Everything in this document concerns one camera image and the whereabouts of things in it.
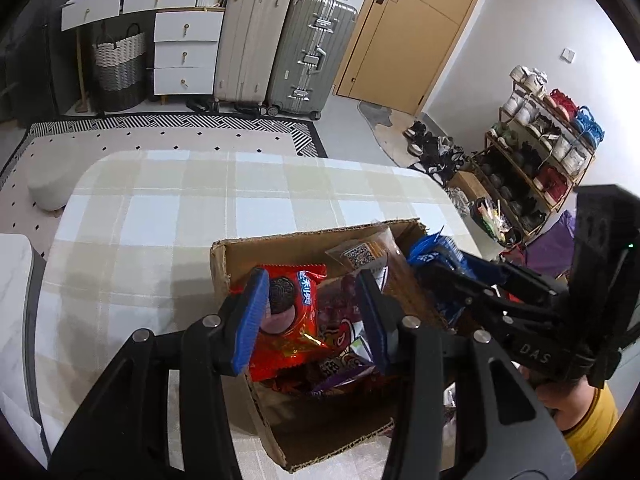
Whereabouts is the white drawer cabinet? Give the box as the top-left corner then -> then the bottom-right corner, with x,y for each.
61,0 -> 228,98

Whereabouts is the black refrigerator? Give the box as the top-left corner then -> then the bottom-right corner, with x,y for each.
0,10 -> 66,126

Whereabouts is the wooden shoe rack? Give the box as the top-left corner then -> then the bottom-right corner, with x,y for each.
472,65 -> 606,241

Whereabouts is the beige suitcase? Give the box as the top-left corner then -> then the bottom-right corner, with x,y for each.
214,0 -> 293,106

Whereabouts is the red candy packet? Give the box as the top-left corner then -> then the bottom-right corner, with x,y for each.
280,272 -> 401,398

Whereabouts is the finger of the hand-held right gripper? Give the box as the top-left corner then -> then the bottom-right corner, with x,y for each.
415,265 -> 563,332
452,254 -> 569,302

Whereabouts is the checked tablecloth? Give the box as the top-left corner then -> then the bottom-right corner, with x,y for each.
35,149 -> 481,480

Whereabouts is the silver suitcase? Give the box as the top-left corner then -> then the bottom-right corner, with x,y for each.
265,0 -> 358,121

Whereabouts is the irregular beige floor mat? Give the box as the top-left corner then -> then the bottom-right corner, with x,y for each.
357,100 -> 426,168

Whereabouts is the red cookie packet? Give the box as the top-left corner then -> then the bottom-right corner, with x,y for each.
247,264 -> 331,382

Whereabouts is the small brown box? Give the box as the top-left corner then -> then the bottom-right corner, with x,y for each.
450,170 -> 488,201

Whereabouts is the wooden door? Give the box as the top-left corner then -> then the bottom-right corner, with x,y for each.
335,0 -> 496,116

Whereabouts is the woven laundry basket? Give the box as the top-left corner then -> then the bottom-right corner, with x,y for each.
91,22 -> 148,113

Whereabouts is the pile of shoes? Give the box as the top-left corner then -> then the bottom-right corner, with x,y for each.
402,120 -> 473,186

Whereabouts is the grey round stool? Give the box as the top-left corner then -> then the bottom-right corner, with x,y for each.
27,165 -> 83,216

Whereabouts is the yellow shirt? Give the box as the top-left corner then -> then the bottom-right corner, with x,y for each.
562,385 -> 621,468

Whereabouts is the clear packet with QR label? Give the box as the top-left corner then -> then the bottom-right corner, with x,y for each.
325,225 -> 401,291

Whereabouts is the dark storage basket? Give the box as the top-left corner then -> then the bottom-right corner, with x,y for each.
470,197 -> 526,248

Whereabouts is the brown cardboard box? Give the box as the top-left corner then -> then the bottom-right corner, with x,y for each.
210,217 -> 451,473

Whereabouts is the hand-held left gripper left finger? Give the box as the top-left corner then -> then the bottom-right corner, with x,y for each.
47,266 -> 271,480

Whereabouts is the purple bag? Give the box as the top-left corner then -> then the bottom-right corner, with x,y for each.
525,210 -> 578,281

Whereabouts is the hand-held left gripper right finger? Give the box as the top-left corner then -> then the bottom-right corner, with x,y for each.
356,269 -> 578,480

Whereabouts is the blue snack packet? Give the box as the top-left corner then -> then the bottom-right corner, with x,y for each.
406,232 -> 468,328

